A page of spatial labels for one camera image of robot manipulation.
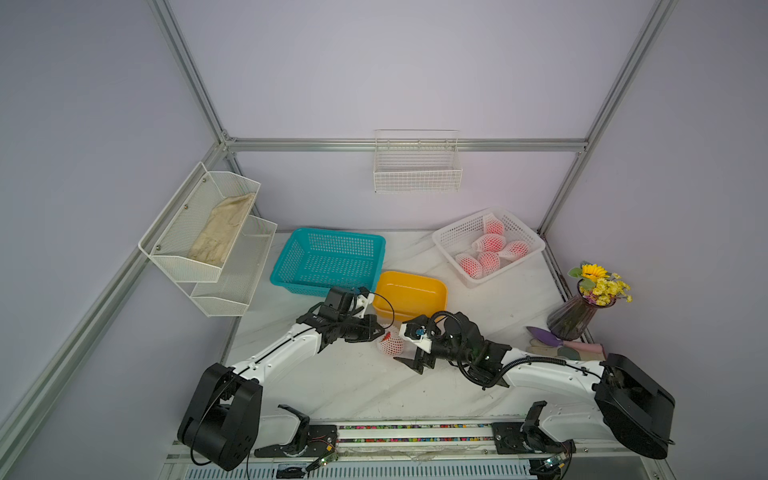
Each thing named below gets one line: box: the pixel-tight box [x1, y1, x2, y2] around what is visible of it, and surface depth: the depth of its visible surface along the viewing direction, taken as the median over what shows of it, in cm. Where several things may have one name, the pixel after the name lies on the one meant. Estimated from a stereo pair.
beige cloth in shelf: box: [188, 192, 256, 265], surface depth 80 cm
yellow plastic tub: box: [372, 271, 448, 323], surface depth 103 cm
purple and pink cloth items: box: [526, 326, 607, 361], surface depth 90 cm
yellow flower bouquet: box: [568, 262, 633, 306], surface depth 77 cm
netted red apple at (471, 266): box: [455, 254, 483, 279], surface depth 103 cm
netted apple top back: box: [484, 212, 505, 235], surface depth 116 cm
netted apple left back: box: [478, 252, 501, 275], surface depth 103 cm
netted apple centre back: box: [471, 233, 507, 252], surface depth 110 cm
